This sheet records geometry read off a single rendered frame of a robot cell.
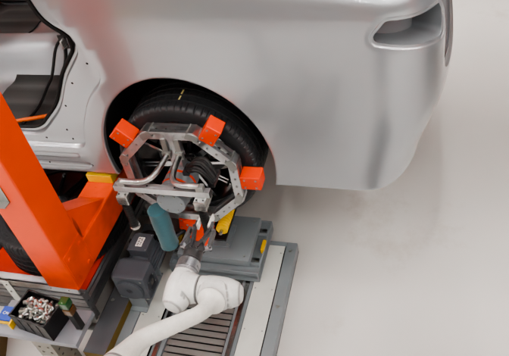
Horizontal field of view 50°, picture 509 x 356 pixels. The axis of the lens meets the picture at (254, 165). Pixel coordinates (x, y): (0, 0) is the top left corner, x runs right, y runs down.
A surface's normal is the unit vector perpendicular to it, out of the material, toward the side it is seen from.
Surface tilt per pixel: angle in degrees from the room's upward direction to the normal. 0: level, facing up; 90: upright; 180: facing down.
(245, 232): 0
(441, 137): 0
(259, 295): 0
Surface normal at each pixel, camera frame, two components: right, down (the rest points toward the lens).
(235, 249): -0.14, -0.73
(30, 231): -0.22, 0.69
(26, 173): 0.96, 0.06
